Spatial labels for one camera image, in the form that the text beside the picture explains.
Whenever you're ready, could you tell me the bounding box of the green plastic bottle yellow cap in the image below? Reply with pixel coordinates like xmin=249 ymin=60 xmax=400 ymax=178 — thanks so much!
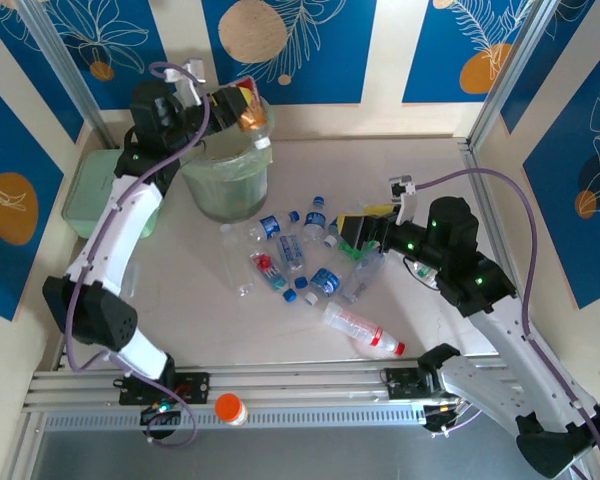
xmin=337 ymin=203 xmax=397 ymax=262

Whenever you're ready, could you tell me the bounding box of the brown label drink bottle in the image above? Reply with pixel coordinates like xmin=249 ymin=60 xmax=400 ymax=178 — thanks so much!
xmin=233 ymin=75 xmax=272 ymax=150

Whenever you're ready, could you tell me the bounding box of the clear bottle pale label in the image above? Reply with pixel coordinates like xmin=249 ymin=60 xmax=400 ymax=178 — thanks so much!
xmin=338 ymin=249 xmax=387 ymax=306

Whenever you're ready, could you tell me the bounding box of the crushed bottle blue striped label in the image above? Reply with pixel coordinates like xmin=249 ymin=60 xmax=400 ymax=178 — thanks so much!
xmin=277 ymin=232 xmax=311 ymax=290

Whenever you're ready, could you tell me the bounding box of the white bottle red cap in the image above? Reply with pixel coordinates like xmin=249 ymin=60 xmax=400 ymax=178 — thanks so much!
xmin=322 ymin=301 xmax=407 ymax=359

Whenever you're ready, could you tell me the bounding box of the clear bottle red flower label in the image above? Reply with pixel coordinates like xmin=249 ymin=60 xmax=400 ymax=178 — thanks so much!
xmin=248 ymin=251 xmax=298 ymax=304

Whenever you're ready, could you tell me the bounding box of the tall clear plastic bottle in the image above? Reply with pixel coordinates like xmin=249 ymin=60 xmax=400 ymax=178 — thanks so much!
xmin=218 ymin=223 xmax=256 ymax=297

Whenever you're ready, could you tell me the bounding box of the green plastic bin liner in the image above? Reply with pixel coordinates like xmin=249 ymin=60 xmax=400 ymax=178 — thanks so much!
xmin=179 ymin=92 xmax=276 ymax=181

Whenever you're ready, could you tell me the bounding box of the translucent grey waste bin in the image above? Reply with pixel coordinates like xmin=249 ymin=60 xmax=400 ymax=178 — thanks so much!
xmin=177 ymin=92 xmax=276 ymax=224

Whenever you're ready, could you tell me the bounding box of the pale green lunch box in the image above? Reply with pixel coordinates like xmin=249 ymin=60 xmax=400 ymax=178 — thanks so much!
xmin=61 ymin=148 xmax=161 ymax=240

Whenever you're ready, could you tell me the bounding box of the black wiring connector block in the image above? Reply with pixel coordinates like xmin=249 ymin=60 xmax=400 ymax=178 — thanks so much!
xmin=422 ymin=402 xmax=476 ymax=436
xmin=139 ymin=403 xmax=181 ymax=427

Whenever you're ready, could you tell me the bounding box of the white jar orange lid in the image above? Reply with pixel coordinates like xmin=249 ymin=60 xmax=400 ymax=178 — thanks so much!
xmin=214 ymin=393 xmax=250 ymax=427

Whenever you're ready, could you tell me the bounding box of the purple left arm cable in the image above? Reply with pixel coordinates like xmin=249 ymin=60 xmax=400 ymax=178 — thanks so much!
xmin=62 ymin=60 xmax=212 ymax=447

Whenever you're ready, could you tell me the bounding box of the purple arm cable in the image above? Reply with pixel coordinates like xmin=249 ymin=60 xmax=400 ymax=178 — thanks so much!
xmin=62 ymin=60 xmax=212 ymax=447
xmin=414 ymin=168 xmax=600 ymax=480

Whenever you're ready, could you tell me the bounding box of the aluminium frame rail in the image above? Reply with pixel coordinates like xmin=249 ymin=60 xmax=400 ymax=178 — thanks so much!
xmin=459 ymin=138 xmax=511 ymax=281

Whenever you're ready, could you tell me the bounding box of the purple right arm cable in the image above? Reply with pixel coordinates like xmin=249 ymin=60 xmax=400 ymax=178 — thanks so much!
xmin=414 ymin=168 xmax=600 ymax=480

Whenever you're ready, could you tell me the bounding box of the aluminium frame post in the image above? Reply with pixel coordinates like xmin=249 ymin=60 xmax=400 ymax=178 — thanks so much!
xmin=17 ymin=0 xmax=121 ymax=150
xmin=465 ymin=0 xmax=566 ymax=151

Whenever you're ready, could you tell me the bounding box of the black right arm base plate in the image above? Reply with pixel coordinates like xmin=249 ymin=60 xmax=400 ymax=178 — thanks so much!
xmin=383 ymin=367 xmax=424 ymax=401

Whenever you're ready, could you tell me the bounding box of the long aluminium mounting rail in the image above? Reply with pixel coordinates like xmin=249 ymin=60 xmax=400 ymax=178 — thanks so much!
xmin=22 ymin=360 xmax=526 ymax=414

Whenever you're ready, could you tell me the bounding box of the grey slotted cable duct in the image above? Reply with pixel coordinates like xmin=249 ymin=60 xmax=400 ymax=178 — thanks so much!
xmin=43 ymin=403 xmax=427 ymax=432

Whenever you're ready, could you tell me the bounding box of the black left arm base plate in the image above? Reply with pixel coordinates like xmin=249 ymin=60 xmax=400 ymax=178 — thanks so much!
xmin=118 ymin=372 xmax=212 ymax=406

